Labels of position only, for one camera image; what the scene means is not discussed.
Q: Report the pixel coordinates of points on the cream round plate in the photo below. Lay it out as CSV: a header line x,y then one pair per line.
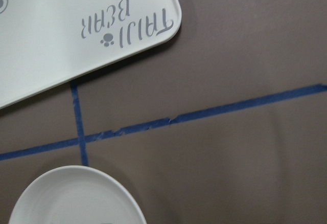
x,y
76,194

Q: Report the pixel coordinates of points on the cream bear tray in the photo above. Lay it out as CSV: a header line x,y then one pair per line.
x,y
45,43

